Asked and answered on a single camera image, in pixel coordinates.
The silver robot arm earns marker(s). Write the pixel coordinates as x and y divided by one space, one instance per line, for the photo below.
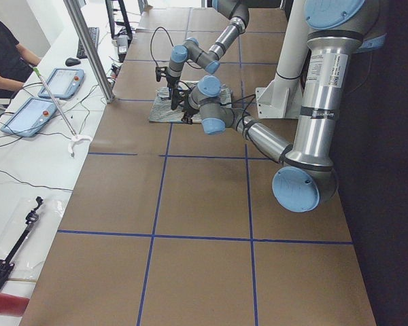
238 14
337 30

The long metal grabber stick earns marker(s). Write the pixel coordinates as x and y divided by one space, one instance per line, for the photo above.
75 136

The seated person black shirt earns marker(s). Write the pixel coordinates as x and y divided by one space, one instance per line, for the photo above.
16 63

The upper teach pendant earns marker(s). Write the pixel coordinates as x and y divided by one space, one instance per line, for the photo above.
64 82

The striped polo shirt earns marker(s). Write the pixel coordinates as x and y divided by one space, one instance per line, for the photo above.
161 111

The black camera stand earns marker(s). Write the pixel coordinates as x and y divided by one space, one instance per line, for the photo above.
118 28

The lower teach pendant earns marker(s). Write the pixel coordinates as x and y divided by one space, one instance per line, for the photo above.
31 117

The red cylinder object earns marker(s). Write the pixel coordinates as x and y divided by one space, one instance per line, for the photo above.
12 305

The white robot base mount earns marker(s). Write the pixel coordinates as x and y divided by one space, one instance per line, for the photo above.
282 98

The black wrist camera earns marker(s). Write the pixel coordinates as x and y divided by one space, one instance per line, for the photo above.
160 73
178 98

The aluminium frame post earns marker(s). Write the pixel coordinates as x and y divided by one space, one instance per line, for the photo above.
81 29

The teach pendant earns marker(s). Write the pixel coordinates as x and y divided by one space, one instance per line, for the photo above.
31 117
64 82

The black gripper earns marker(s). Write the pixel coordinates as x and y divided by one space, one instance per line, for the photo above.
184 101
172 80

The black computer mouse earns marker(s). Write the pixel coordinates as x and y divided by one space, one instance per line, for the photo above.
70 62

